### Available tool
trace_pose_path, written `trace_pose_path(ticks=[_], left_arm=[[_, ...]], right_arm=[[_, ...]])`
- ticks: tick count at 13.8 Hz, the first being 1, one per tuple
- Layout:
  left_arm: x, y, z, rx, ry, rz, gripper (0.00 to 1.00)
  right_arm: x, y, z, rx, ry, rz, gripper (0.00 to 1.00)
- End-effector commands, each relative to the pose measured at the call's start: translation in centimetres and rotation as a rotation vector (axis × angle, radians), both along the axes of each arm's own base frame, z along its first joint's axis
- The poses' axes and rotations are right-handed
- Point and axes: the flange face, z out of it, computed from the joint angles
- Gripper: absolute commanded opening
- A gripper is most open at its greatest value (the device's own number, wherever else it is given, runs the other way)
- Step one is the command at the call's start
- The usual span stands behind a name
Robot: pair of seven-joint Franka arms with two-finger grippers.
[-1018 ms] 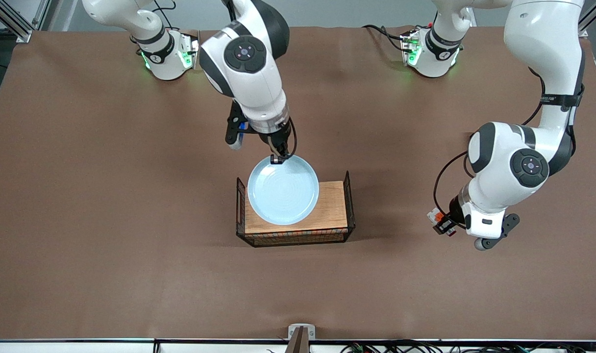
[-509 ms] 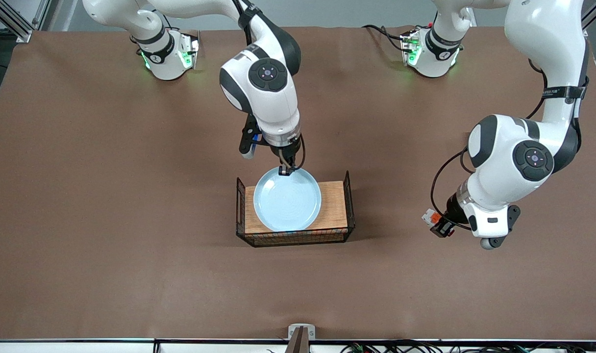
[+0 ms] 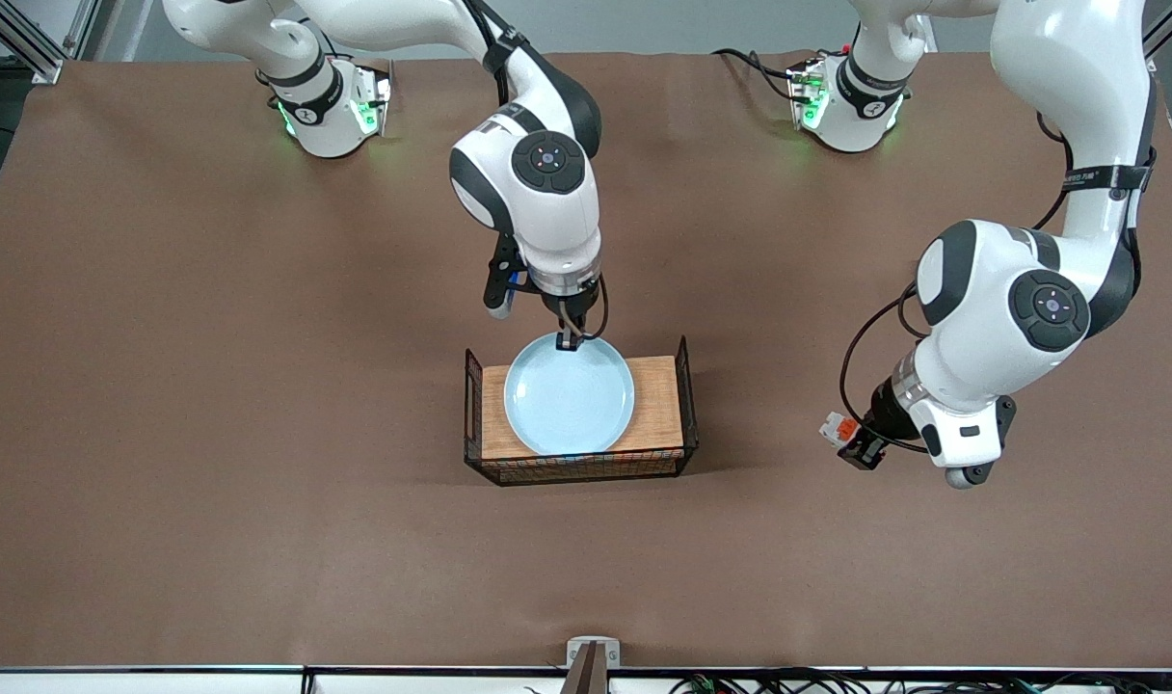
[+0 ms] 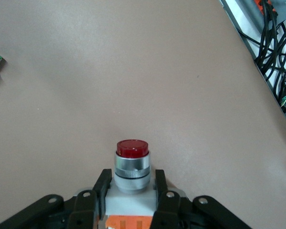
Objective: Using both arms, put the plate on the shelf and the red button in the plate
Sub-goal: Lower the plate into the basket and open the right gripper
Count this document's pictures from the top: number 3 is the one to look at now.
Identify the light blue round plate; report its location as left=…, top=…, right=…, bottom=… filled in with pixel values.
left=503, top=333, right=637, bottom=457

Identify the large table cover sheet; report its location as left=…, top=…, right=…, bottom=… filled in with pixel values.
left=0, top=48, right=1172, bottom=671

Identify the black wire basket wooden top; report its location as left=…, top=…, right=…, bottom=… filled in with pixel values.
left=464, top=334, right=700, bottom=487

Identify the black cable bundle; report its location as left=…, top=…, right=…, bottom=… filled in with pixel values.
left=668, top=668, right=1172, bottom=694

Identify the grey metal camera bracket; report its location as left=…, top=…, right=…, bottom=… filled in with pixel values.
left=566, top=636, right=622, bottom=669

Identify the black left arm base cable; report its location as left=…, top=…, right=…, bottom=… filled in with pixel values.
left=711, top=46, right=801, bottom=102

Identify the dark camera stand post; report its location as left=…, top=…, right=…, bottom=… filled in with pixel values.
left=559, top=644, right=611, bottom=694

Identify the aluminium frame profile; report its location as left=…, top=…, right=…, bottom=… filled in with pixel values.
left=1121, top=0, right=1172, bottom=73
left=0, top=0, right=100, bottom=86

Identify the white table edge rail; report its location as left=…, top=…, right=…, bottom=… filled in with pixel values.
left=0, top=665, right=1172, bottom=694

